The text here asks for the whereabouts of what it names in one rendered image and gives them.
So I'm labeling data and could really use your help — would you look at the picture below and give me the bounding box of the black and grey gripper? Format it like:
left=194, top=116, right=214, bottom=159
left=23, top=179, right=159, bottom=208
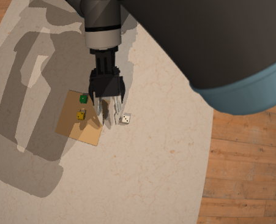
left=88, top=46, right=125, bottom=125

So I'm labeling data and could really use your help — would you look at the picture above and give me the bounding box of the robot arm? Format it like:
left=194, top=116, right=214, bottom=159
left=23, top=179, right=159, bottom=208
left=65, top=0, right=276, bottom=116

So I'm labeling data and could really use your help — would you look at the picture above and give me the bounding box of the white die with black pips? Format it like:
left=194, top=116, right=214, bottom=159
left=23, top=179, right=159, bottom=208
left=122, top=115, right=130, bottom=124

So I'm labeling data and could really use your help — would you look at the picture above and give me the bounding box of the orange flat mat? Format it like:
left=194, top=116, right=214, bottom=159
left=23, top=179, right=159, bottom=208
left=55, top=90, right=110, bottom=146

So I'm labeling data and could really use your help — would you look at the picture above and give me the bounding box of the green die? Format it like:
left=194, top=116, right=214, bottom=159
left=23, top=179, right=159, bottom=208
left=80, top=95, right=88, bottom=103

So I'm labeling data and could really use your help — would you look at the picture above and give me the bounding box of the yellow die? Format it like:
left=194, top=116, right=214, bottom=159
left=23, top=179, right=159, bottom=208
left=76, top=112, right=85, bottom=120

